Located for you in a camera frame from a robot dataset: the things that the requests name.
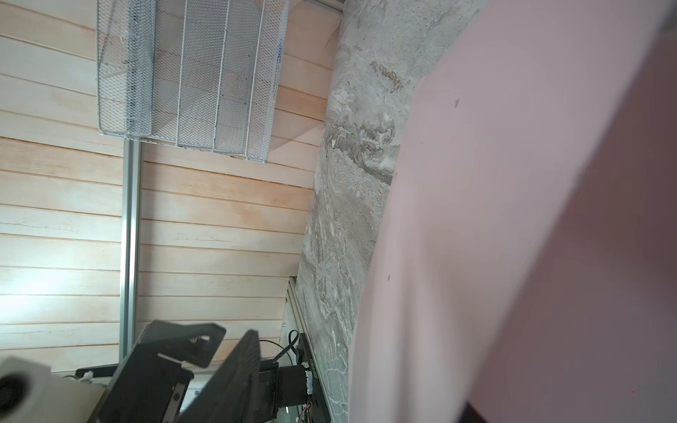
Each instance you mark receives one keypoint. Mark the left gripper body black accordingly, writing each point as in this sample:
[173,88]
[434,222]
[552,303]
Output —
[143,385]

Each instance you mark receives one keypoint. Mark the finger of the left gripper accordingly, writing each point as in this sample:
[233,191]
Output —
[231,393]

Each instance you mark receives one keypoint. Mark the pink folder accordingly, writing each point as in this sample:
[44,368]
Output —
[525,267]

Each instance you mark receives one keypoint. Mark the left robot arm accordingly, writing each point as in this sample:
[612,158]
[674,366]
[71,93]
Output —
[278,387]

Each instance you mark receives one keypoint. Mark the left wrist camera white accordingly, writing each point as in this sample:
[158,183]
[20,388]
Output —
[31,393]

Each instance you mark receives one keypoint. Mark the left aluminium frame bar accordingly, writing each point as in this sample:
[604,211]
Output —
[131,222]

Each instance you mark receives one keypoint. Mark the white wire mesh rack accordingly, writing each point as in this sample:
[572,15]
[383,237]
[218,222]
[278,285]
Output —
[201,75]

